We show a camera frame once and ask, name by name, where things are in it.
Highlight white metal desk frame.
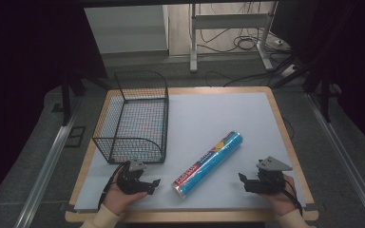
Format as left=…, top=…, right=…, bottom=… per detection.
left=188, top=2, right=279, bottom=73

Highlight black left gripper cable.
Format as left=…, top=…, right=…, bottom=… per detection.
left=98, top=161, right=131, bottom=211

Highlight person's left hand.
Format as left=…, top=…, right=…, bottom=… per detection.
left=103, top=175, right=148, bottom=217

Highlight white power strip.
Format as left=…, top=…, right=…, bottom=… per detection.
left=279, top=64, right=300, bottom=79

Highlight black metal stand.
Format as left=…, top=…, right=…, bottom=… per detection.
left=272, top=56, right=345, bottom=124
left=59, top=71, right=110, bottom=127

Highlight person's right hand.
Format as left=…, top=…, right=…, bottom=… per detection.
left=259, top=175, right=298, bottom=217

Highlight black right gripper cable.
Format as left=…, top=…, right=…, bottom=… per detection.
left=283, top=178, right=304, bottom=217

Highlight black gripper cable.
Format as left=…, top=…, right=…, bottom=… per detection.
left=283, top=178, right=304, bottom=217
left=98, top=161, right=131, bottom=211

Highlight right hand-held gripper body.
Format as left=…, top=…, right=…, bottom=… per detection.
left=250, top=156, right=294, bottom=195

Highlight black wire mesh basket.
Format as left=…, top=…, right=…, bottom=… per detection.
left=92, top=69, right=170, bottom=164

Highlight black floor plate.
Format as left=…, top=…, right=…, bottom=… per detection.
left=65, top=125, right=86, bottom=148

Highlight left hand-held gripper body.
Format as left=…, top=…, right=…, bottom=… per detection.
left=116, top=159, right=153, bottom=195

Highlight blue plastic wrap roll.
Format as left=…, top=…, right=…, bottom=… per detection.
left=171, top=130, right=244, bottom=200

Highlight dark curtain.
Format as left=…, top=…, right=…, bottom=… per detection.
left=277, top=0, right=365, bottom=156
left=0, top=0, right=108, bottom=210

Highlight black floor cables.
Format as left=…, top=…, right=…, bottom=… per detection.
left=199, top=3, right=298, bottom=88

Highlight metal floor rail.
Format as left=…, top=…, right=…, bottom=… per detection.
left=305, top=92, right=365, bottom=228
left=13, top=94, right=84, bottom=228

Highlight light grey table mat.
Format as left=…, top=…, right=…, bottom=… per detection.
left=74, top=91, right=307, bottom=213

